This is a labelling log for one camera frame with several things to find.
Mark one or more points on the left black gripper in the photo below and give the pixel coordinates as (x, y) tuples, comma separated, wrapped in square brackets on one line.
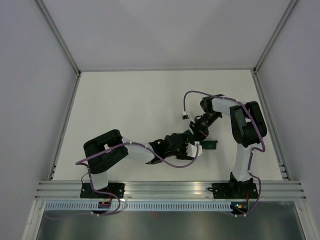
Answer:
[(184, 156)]

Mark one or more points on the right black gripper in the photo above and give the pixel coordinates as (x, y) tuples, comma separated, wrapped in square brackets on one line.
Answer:
[(199, 133)]

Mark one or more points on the dark green cloth napkin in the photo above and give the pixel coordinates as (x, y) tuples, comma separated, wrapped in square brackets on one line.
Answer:
[(205, 144)]

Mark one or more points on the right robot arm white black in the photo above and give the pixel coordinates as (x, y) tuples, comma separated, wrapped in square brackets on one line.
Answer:
[(248, 129)]

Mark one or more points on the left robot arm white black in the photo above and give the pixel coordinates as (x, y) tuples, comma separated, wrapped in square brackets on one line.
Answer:
[(106, 150)]

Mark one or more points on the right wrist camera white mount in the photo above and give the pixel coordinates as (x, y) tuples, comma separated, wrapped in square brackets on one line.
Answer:
[(186, 116)]

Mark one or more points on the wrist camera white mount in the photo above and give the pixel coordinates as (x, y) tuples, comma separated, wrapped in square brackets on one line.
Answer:
[(194, 150), (186, 116)]

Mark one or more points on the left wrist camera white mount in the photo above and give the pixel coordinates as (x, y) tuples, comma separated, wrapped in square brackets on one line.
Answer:
[(194, 150)]

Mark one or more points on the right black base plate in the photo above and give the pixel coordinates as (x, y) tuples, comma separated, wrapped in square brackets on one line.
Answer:
[(228, 192)]

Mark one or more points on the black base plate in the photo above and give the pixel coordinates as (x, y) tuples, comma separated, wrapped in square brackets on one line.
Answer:
[(228, 192), (116, 189)]

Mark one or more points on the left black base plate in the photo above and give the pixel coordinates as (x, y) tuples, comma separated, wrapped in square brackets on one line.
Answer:
[(116, 189)]

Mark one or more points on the white slotted cable duct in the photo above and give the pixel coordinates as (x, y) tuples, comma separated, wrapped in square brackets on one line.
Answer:
[(153, 206)]

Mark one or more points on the aluminium front rail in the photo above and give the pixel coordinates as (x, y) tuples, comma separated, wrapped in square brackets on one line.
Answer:
[(278, 190)]

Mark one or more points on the right aluminium frame post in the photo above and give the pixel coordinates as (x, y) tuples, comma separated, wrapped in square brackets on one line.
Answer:
[(275, 34)]

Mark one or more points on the aluminium frame post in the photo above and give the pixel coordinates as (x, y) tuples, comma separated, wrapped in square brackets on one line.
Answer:
[(275, 34), (40, 4)]

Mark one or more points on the left aluminium frame post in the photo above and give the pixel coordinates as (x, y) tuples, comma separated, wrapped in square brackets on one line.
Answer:
[(40, 4)]

